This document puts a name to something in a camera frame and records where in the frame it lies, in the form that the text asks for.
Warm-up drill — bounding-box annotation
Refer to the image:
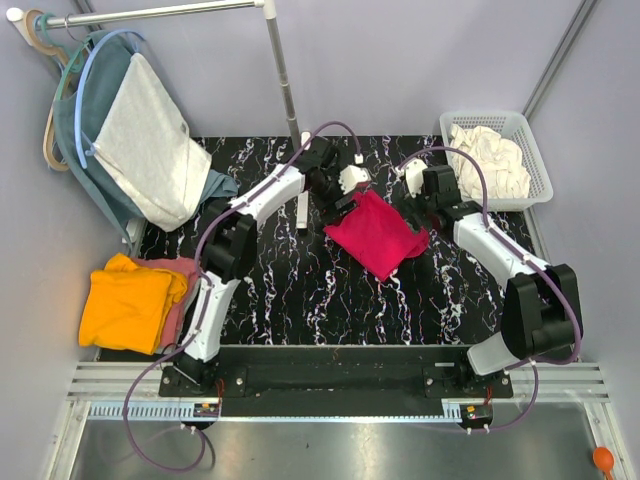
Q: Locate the white plastic basket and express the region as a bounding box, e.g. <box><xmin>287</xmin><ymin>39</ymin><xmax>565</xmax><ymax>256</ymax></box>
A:
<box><xmin>439</xmin><ymin>110</ymin><xmax>553</xmax><ymax>212</ymax></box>

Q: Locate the wooden hanger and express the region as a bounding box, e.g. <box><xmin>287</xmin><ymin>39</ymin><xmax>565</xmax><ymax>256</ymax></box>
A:
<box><xmin>22</xmin><ymin>8</ymin><xmax>71</xmax><ymax>173</ymax></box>

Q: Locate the aluminium frame rail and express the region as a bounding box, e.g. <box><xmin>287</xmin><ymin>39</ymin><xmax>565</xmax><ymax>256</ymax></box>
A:
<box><xmin>44</xmin><ymin>358</ymin><xmax>639</xmax><ymax>479</ymax></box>

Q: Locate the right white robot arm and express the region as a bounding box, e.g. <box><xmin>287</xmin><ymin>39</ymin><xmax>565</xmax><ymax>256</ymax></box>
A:
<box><xmin>399</xmin><ymin>160</ymin><xmax>583</xmax><ymax>376</ymax></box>

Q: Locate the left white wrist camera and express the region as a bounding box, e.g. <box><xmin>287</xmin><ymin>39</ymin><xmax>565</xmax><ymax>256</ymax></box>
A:
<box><xmin>338</xmin><ymin>154</ymin><xmax>372</xmax><ymax>194</ymax></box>

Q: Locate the purple cable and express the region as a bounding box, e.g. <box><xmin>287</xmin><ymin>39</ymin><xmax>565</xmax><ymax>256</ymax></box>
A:
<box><xmin>121</xmin><ymin>121</ymin><xmax>365</xmax><ymax>474</ymax></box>
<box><xmin>397</xmin><ymin>145</ymin><xmax>585</xmax><ymax>435</ymax></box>

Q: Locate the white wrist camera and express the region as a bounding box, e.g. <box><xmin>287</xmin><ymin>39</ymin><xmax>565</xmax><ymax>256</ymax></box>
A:
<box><xmin>338</xmin><ymin>154</ymin><xmax>372</xmax><ymax>194</ymax></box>
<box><xmin>396</xmin><ymin>158</ymin><xmax>428</xmax><ymax>198</ymax></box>

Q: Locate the green hanger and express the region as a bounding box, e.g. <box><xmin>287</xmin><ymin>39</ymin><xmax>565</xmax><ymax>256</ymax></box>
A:
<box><xmin>26</xmin><ymin>9</ymin><xmax>93</xmax><ymax>103</ymax></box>

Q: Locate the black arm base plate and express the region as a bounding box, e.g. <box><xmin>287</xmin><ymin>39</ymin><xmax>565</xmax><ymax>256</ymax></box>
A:
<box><xmin>159</xmin><ymin>345</ymin><xmax>513</xmax><ymax>421</ymax></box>

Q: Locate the cream white t shirt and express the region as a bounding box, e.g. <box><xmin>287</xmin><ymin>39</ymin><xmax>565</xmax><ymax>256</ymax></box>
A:
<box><xmin>450</xmin><ymin>124</ymin><xmax>531</xmax><ymax>200</ymax></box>

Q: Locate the light blue hanger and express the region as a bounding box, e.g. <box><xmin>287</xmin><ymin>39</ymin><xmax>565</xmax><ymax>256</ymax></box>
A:
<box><xmin>72</xmin><ymin>29</ymin><xmax>145</xmax><ymax>170</ymax></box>

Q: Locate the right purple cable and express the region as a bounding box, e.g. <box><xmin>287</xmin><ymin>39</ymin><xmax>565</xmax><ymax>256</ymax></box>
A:
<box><xmin>397</xmin><ymin>145</ymin><xmax>585</xmax><ymax>435</ymax></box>

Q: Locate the blue grey hanging shirt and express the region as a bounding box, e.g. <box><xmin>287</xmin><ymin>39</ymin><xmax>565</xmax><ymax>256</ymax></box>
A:
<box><xmin>53</xmin><ymin>29</ymin><xmax>238</xmax><ymax>245</ymax></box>

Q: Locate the pink folded t shirt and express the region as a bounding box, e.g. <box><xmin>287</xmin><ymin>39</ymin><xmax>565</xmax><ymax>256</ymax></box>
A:
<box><xmin>134</xmin><ymin>257</ymin><xmax>199</xmax><ymax>353</ymax></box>

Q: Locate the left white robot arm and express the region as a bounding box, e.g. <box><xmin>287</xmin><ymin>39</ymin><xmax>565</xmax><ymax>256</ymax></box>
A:
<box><xmin>174</xmin><ymin>137</ymin><xmax>371</xmax><ymax>389</ymax></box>

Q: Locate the red t shirt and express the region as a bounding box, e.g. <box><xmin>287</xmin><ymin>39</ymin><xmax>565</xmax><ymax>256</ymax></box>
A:
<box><xmin>324</xmin><ymin>190</ymin><xmax>430</xmax><ymax>282</ymax></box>

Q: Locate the yellow folded t shirt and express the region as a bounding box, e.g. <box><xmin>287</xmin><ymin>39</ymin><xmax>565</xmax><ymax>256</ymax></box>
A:
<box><xmin>78</xmin><ymin>253</ymin><xmax>156</xmax><ymax>355</ymax></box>

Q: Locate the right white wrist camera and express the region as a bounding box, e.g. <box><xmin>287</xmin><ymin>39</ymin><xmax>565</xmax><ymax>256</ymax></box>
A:
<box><xmin>396</xmin><ymin>158</ymin><xmax>428</xmax><ymax>198</ymax></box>

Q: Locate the metal clothes rack stand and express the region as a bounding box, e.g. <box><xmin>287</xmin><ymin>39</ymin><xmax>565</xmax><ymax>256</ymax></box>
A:
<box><xmin>5</xmin><ymin>0</ymin><xmax>316</xmax><ymax>235</ymax></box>

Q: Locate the white hanging towel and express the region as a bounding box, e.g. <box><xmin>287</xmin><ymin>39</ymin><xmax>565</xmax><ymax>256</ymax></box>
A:
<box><xmin>94</xmin><ymin>53</ymin><xmax>211</xmax><ymax>232</ymax></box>

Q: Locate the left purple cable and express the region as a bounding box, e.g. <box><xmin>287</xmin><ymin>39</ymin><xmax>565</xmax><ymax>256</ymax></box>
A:
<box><xmin>121</xmin><ymin>121</ymin><xmax>365</xmax><ymax>474</ymax></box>

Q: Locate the orange ball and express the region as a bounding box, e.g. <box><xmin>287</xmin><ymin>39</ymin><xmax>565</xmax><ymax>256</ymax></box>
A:
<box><xmin>592</xmin><ymin>446</ymin><xmax>615</xmax><ymax>480</ymax></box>

